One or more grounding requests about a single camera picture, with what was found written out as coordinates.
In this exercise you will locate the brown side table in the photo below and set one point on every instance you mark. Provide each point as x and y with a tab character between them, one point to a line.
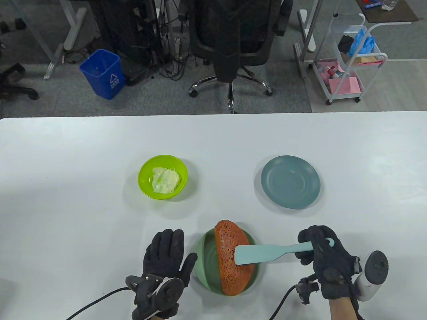
387	15

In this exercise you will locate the blue trash bin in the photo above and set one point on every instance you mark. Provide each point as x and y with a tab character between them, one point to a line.
101	78

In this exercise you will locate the black cloth bundle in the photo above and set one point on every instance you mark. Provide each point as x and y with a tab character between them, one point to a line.
345	43

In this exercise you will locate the person's right forearm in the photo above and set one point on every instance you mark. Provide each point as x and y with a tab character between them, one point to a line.
343	310

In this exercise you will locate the lime green bowl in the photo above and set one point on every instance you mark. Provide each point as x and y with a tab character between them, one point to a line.
145	186

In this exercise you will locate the black and white controller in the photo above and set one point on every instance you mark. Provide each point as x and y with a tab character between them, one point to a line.
375	270
168	293

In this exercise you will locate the blue plastic bag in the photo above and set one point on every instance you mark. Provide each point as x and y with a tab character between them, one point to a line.
362	41

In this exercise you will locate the teal dessert spatula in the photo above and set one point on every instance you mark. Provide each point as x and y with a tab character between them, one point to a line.
257	254

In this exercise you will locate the white desk leg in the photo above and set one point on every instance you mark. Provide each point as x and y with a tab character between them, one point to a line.
71	26
311	43

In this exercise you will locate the person's left hand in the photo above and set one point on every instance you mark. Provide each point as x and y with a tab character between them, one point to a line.
165	253

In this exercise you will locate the blue-grey plate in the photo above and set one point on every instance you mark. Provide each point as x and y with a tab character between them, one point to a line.
290	183

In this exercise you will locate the small white red bottle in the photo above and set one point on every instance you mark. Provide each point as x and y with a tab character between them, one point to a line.
332	71

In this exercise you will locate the black computer tower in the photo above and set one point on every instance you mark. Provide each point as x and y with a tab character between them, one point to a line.
116	26

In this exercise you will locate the pink folder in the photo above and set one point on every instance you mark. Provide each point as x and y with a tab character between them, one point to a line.
345	86

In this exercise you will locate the black office chair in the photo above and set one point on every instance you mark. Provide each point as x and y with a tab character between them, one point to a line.
230	40

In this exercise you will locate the brown bread slice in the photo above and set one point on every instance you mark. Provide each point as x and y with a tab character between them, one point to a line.
230	276

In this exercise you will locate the clear water bottle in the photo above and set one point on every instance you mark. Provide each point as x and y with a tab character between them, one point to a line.
388	4

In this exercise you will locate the person's right hand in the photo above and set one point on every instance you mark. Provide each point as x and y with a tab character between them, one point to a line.
328	263

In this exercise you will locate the pale green plate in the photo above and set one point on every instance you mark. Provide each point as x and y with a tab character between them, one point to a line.
206	263

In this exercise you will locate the grey metal table leg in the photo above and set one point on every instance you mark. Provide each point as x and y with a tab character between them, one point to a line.
50	71

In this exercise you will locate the black chair base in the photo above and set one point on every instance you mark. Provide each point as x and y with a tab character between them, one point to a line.
13	90

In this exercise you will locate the white trolley cart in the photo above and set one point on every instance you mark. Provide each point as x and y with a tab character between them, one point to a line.
343	96

